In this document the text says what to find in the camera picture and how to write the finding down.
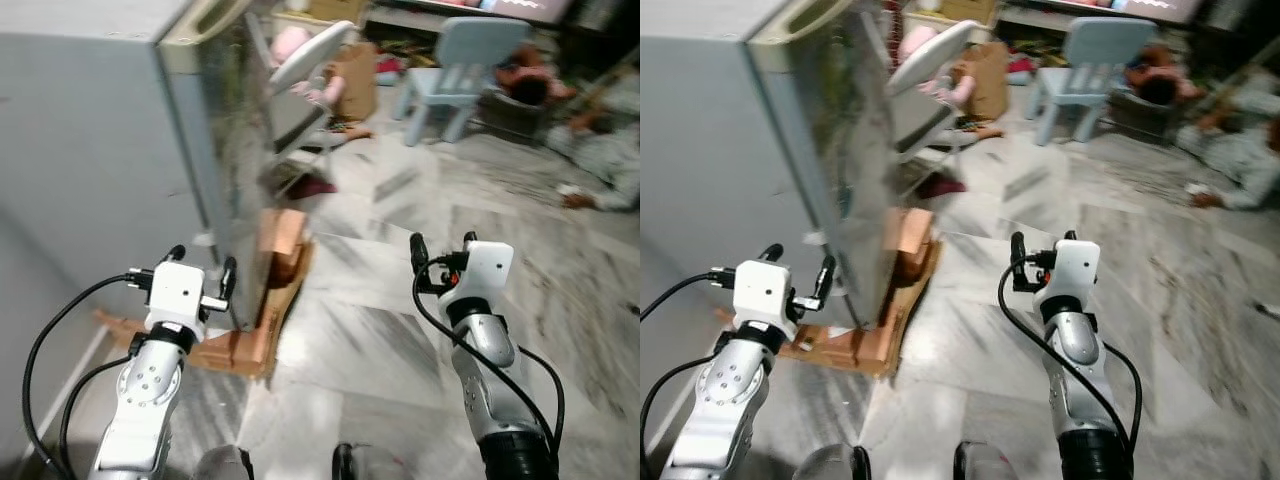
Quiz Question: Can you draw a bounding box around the child in pink hoodie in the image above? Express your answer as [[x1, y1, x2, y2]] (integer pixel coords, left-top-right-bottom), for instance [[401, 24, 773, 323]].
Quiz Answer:
[[897, 25, 1006, 142], [272, 25, 376, 143]]

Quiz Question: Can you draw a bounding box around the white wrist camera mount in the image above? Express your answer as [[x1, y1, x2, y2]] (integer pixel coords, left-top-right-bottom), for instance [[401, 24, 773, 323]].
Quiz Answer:
[[440, 240, 515, 314], [732, 259, 797, 333], [1034, 238, 1102, 312], [146, 261, 209, 333]]

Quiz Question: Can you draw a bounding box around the white high chair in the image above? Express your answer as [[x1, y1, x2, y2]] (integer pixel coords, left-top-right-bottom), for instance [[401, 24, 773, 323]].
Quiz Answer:
[[262, 20, 358, 196], [885, 20, 982, 196]]

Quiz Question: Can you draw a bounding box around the robot left leg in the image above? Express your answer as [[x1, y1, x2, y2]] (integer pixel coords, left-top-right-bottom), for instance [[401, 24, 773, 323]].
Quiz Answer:
[[195, 445, 253, 480], [795, 443, 869, 480]]

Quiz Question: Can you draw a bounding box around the brown paper bag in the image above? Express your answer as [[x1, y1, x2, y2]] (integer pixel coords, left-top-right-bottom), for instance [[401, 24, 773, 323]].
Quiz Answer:
[[960, 42, 1011, 123], [334, 42, 380, 123]]

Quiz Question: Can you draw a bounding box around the person in grey clothes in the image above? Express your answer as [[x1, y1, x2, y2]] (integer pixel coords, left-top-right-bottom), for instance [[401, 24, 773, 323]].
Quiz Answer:
[[545, 75, 641, 213], [1175, 75, 1280, 212]]

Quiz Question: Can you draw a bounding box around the person in orange top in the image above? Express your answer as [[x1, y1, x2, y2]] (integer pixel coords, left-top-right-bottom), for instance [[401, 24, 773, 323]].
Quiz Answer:
[[1125, 42, 1206, 108], [495, 45, 579, 108]]

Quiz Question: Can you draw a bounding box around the brick and wood fridge base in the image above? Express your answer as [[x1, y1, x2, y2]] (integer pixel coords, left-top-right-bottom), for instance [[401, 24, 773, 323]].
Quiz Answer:
[[95, 206, 317, 382], [715, 206, 942, 380]]

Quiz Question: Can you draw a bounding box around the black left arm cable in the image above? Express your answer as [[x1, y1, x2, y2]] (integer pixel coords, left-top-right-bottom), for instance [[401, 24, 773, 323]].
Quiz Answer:
[[21, 272, 136, 480], [640, 270, 736, 480]]

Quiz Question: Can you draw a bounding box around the robot leg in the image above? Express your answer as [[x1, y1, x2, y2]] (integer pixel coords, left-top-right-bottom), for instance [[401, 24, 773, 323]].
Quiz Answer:
[[195, 445, 253, 480], [332, 442, 401, 480], [795, 443, 869, 480]]

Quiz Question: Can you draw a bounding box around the robot right leg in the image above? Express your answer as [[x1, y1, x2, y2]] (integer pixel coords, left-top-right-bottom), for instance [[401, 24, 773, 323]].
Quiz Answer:
[[332, 442, 401, 480]]

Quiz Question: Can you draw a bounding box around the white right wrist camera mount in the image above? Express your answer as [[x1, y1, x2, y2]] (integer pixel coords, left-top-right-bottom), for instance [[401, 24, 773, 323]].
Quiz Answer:
[[1034, 238, 1102, 312], [440, 240, 515, 314]]

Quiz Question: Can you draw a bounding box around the grey fridge with green sticker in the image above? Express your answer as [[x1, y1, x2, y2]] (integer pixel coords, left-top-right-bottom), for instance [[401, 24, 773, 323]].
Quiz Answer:
[[0, 0, 281, 331], [640, 0, 901, 331]]

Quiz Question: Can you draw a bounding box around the maroon cloth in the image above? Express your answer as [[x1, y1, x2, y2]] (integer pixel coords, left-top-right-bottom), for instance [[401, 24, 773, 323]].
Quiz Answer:
[[288, 173, 338, 201], [915, 172, 966, 199]]

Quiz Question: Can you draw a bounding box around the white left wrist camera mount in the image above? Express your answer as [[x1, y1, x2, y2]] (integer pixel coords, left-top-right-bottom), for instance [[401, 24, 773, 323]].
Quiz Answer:
[[732, 259, 797, 333], [146, 261, 209, 333]]

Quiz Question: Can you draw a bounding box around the light blue plastic chair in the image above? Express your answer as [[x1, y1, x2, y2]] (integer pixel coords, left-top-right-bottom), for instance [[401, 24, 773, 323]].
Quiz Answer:
[[393, 17, 532, 149], [1024, 17, 1160, 149]]

